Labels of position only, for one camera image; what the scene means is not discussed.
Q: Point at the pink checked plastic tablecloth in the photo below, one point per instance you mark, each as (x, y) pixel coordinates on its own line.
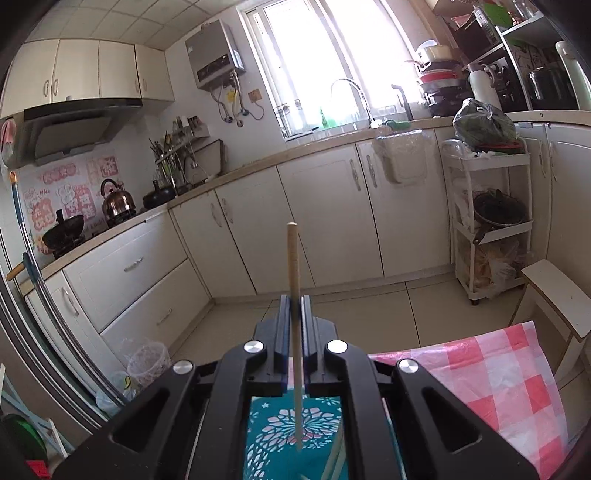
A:
(498, 392)

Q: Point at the metal kitchen shelf rack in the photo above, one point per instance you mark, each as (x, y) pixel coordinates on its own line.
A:
(508, 46)

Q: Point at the grey wall water heater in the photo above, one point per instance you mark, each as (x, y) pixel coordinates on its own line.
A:
(212, 50)

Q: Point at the stack of pots and pans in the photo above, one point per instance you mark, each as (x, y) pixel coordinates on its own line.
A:
(443, 83)

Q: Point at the black cooking pot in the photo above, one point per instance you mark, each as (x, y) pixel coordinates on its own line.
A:
(159, 198)

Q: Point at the crumpled plastic bags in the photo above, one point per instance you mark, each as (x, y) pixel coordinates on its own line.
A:
(489, 267)

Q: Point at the clear plastic waste basket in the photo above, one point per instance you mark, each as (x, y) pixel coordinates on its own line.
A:
(147, 364)

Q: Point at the pink hanging cloth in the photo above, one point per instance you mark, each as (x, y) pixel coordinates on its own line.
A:
(6, 138)

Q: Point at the wooden chopstick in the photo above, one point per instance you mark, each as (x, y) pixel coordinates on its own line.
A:
(333, 454)
(292, 258)

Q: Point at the chrome curved faucet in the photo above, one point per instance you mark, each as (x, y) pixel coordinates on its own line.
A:
(364, 99)

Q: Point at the white rolling storage cart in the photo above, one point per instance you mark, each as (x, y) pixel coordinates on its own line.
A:
(498, 160)

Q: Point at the black range hood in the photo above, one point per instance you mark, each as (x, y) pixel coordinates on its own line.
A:
(69, 134)

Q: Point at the white wooden stool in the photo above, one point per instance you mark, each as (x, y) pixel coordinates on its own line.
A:
(554, 286)

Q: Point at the cream upper wall cabinets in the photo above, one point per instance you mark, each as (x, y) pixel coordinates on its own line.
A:
(78, 69)

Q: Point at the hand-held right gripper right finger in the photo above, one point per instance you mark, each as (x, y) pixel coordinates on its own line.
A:
(308, 350)

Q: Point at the white framed window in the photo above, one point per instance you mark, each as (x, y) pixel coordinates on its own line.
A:
(323, 55)

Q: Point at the bag of green vegetables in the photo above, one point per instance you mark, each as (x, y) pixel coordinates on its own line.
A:
(485, 122)

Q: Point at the black wok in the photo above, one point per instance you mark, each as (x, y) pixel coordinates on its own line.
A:
(64, 230)

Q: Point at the green round object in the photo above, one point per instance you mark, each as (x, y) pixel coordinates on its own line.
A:
(18, 434)

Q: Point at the black faucet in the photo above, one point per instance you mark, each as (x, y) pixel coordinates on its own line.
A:
(406, 104)

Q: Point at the metal utensil rack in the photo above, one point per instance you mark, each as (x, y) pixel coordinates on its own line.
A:
(173, 161)

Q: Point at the green dish soap bottle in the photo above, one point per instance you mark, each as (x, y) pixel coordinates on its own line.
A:
(328, 119)

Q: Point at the blue floral cutout utensil holder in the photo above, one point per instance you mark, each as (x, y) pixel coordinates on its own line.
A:
(272, 443)

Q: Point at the black frying pan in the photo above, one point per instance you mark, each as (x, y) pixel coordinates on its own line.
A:
(498, 210)

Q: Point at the pink wall stickers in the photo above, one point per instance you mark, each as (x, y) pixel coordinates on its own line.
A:
(78, 194)

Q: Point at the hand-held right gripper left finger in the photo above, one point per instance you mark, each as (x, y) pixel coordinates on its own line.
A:
(282, 350)

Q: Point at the white thermos jug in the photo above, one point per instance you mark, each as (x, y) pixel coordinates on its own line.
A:
(485, 90)

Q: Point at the copper kettle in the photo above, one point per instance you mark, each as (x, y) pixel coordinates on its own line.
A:
(117, 203)

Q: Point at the black microwave oven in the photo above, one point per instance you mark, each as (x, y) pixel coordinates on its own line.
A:
(475, 34)

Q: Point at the black storage jar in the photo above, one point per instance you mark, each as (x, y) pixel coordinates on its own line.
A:
(545, 87)

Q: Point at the cream kitchen base cabinets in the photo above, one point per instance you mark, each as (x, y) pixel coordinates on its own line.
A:
(323, 207)

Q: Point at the stainless steel refrigerator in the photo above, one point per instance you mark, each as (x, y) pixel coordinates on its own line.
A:
(27, 332)

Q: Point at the white hanging waste bin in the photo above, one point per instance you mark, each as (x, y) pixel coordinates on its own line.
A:
(401, 157)

